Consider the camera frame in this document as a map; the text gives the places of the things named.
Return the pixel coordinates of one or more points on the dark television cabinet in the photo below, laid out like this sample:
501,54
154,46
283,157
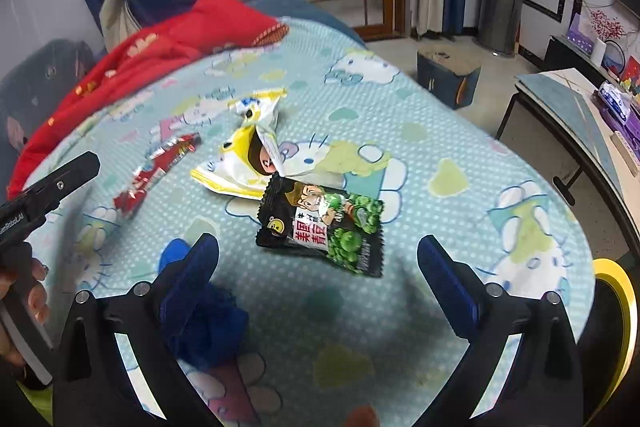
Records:
560,52

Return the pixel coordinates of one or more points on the red candy wrapper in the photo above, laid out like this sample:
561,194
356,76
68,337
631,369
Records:
155,167

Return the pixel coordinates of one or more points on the marble top coffee table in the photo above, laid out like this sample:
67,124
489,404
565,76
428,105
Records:
555,97

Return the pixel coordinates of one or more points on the red blue knitted item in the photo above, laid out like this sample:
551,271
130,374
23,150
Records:
215,327

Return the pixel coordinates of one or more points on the cartoon printed blanket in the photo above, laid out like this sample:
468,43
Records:
450,132

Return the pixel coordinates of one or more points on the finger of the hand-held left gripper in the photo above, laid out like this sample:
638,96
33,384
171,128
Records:
60,182

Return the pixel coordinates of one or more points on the round blue ornament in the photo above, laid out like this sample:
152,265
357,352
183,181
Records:
614,59

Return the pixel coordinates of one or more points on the blue square stool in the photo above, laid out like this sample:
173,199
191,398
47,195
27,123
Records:
447,79

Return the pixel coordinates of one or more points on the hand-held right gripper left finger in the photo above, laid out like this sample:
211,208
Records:
195,267

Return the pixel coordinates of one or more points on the yellow white snack wrapper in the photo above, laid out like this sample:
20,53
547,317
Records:
235,162

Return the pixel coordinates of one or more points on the colourful small painting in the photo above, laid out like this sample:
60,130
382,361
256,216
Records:
632,77

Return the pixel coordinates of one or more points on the person's green clothing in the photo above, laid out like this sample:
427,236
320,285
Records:
37,407

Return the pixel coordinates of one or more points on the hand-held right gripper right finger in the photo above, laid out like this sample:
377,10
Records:
445,277

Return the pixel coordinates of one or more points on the yellow round trash bin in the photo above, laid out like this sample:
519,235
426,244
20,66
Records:
617,277

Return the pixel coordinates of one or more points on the black green snack packet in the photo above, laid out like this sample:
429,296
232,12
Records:
325,222

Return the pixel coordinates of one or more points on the dark printed cushion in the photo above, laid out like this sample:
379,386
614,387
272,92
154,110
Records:
45,82

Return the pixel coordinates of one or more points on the red padded garment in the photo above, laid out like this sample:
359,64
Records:
150,37

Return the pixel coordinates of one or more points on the white vase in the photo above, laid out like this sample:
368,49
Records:
598,51

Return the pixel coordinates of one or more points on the purple cloth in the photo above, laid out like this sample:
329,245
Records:
625,122

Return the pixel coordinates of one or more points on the pink dried flowers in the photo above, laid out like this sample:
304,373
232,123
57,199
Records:
607,24

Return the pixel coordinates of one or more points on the blue white tissue pack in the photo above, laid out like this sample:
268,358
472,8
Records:
612,94

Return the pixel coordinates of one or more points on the person's left hand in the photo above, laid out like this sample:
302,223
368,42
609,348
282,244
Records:
40,292

